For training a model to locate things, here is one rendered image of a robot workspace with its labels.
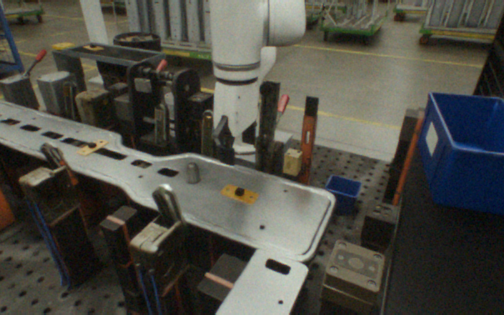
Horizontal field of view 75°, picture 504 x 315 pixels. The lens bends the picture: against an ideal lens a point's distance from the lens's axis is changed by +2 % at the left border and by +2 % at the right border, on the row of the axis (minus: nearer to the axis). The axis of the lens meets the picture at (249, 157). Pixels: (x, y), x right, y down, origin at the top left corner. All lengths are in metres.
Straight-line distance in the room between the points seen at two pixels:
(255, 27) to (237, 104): 0.13
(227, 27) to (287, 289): 0.43
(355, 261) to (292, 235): 0.15
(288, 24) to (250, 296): 0.43
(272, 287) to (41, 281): 0.73
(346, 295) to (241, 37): 0.43
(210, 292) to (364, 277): 0.25
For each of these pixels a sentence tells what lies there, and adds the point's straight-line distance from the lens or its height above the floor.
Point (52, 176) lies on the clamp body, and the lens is 0.85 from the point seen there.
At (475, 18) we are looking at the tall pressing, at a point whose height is 0.45.
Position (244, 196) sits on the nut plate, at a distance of 0.73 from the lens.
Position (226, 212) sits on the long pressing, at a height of 1.00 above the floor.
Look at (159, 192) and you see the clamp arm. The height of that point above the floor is 1.11.
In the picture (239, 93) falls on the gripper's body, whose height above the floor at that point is 1.25.
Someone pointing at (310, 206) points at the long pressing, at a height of 1.00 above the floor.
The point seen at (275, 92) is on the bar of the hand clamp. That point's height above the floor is 1.19.
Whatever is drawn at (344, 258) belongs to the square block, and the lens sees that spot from 0.55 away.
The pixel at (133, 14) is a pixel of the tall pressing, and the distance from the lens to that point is 5.64.
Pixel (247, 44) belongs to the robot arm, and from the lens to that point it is 0.55.
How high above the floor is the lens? 1.46
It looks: 32 degrees down
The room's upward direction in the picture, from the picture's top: straight up
